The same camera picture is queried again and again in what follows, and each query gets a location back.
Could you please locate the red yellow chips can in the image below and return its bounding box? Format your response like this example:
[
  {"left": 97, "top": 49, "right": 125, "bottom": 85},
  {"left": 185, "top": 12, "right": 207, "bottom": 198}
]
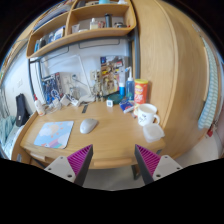
[{"left": 134, "top": 79, "right": 148, "bottom": 104}]

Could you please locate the white striped hanging towel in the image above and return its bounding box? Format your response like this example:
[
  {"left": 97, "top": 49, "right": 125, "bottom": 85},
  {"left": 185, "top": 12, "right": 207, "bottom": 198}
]
[{"left": 198, "top": 38, "right": 219, "bottom": 129}]

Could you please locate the blue comic book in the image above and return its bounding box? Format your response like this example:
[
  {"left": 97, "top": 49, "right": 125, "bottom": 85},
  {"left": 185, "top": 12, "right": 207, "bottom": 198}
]
[{"left": 42, "top": 72, "right": 63, "bottom": 104}]

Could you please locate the white ceramic mug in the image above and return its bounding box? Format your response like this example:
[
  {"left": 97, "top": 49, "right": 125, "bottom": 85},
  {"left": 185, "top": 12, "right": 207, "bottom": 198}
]
[{"left": 138, "top": 103, "right": 160, "bottom": 126}]

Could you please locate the small white cube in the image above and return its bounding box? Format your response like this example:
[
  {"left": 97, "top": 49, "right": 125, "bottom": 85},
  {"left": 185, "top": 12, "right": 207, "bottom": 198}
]
[{"left": 106, "top": 100, "right": 113, "bottom": 107}]

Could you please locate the white bottle red cap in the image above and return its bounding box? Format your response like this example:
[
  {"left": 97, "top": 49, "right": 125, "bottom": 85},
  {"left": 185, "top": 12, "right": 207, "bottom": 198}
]
[{"left": 34, "top": 94, "right": 45, "bottom": 116}]

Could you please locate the blue spray bottle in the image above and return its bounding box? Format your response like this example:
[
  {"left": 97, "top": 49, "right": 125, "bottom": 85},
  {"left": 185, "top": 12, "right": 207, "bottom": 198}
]
[{"left": 125, "top": 66, "right": 135, "bottom": 100}]

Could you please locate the wooden desk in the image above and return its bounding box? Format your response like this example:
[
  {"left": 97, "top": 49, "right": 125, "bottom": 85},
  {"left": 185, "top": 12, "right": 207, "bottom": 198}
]
[{"left": 12, "top": 102, "right": 165, "bottom": 169}]

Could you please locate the dark bottle on shelf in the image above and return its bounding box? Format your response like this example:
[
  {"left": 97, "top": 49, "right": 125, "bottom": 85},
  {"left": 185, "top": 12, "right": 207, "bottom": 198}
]
[{"left": 105, "top": 13, "right": 112, "bottom": 28}]

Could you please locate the colourful poster board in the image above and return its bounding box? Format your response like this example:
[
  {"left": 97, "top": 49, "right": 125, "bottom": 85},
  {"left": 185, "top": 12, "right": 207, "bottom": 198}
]
[{"left": 100, "top": 56, "right": 124, "bottom": 96}]

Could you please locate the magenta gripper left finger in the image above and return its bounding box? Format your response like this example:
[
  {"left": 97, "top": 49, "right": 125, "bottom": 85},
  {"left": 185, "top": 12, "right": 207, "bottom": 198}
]
[{"left": 45, "top": 144, "right": 93, "bottom": 186}]

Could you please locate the blue snack packet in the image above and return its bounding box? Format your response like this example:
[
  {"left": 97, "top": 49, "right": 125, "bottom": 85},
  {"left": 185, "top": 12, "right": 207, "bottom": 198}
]
[{"left": 119, "top": 100, "right": 134, "bottom": 113}]

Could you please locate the wooden wardrobe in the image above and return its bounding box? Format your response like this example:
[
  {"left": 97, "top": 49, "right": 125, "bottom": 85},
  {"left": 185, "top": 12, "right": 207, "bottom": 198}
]
[{"left": 132, "top": 0, "right": 213, "bottom": 158}]

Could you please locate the wooden wall shelf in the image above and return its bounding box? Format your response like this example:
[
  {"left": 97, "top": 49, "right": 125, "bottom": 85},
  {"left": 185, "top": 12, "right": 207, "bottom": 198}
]
[{"left": 26, "top": 0, "right": 136, "bottom": 59}]

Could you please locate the pastel patterned mouse pad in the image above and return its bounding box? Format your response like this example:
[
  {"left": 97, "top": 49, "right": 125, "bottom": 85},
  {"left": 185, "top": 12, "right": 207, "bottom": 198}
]
[{"left": 34, "top": 121, "right": 74, "bottom": 149}]

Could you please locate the clear plastic food container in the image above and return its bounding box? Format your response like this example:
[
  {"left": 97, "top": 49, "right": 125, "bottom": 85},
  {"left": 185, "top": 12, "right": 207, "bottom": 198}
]
[{"left": 143, "top": 123, "right": 165, "bottom": 143}]

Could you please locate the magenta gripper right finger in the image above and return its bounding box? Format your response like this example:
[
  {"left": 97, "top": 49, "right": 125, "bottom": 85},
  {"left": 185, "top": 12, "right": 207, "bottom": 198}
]
[{"left": 134, "top": 145, "right": 182, "bottom": 184}]

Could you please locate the white computer mouse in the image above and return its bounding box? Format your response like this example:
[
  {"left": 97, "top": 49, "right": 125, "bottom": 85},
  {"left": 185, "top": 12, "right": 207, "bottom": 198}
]
[{"left": 80, "top": 119, "right": 98, "bottom": 134}]

